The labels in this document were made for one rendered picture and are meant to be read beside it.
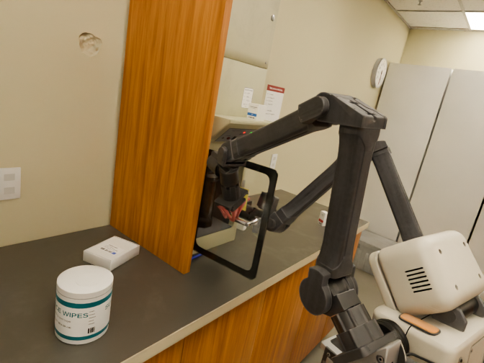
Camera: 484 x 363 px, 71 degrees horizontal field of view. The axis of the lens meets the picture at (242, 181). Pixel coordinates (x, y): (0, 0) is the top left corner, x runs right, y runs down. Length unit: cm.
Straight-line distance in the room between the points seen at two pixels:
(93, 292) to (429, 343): 73
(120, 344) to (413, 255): 73
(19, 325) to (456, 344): 99
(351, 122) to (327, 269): 29
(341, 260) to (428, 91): 346
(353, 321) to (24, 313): 84
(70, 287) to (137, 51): 88
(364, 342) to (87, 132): 120
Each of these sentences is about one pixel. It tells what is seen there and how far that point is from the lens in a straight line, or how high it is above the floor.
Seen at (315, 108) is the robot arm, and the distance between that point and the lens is 69.
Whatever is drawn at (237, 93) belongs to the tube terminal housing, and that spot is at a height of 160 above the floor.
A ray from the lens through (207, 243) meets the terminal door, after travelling 130.
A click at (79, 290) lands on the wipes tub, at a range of 93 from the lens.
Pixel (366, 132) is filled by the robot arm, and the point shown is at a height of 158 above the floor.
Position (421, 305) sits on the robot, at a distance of 81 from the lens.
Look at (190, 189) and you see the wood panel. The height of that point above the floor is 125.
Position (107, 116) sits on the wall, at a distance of 151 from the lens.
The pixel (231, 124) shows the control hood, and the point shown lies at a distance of 117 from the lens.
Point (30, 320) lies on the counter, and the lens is 111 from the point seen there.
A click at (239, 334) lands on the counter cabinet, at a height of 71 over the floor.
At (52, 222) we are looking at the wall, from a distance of 154.
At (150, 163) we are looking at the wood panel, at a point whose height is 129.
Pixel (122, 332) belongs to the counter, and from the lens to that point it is 104.
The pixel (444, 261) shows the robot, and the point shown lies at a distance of 81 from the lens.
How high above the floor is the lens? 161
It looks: 15 degrees down
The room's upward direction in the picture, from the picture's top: 11 degrees clockwise
